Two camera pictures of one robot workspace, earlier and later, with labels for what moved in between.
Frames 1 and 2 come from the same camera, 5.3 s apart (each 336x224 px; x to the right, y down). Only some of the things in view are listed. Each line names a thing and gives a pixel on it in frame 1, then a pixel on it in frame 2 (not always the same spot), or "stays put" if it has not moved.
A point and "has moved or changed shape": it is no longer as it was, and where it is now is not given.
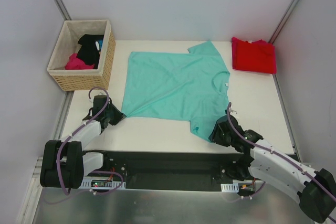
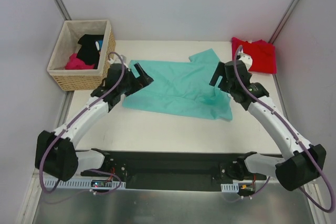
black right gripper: (219, 134) → (224, 76)
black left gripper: (112, 115) → (136, 77)
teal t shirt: (192, 86) has moved or changed shape
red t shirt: (258, 56) stays put
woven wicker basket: (83, 56) stays put
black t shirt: (88, 52) stays put
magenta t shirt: (74, 63) stays put
